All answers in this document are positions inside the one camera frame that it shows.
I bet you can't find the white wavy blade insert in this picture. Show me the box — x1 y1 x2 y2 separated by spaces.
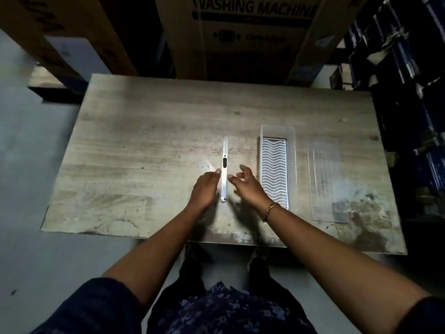
261 136 290 210

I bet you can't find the clear plastic lid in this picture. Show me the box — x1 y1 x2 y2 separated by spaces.
306 137 351 224

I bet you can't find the person's right forearm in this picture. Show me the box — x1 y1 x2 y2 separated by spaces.
263 204 432 334

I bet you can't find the person's left hand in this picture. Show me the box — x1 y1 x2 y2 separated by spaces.
188 168 222 210

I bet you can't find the person's shoe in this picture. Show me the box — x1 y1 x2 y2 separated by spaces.
246 247 271 292
178 243 206 292

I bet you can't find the clear plastic tray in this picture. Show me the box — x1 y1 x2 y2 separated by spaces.
259 124 298 211

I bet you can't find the person's left forearm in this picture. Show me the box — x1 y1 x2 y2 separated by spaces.
102 201 210 307

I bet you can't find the person's left shoe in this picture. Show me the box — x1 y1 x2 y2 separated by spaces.
178 243 206 292

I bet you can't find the plain brown cardboard box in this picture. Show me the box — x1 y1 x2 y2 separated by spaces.
0 0 140 88

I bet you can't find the person's right hand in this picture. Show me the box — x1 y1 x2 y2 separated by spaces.
228 165 276 214

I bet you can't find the person's right shoe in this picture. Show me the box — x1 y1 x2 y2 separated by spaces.
246 247 271 292

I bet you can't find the dark floral garment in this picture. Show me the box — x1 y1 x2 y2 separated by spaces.
31 277 445 334

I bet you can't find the gold bracelet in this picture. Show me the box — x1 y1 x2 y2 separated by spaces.
261 202 280 222

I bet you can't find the stack of dark blue boxes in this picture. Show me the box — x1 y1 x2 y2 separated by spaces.
330 0 445 214

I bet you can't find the large printed cardboard box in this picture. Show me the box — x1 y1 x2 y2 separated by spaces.
154 0 370 86

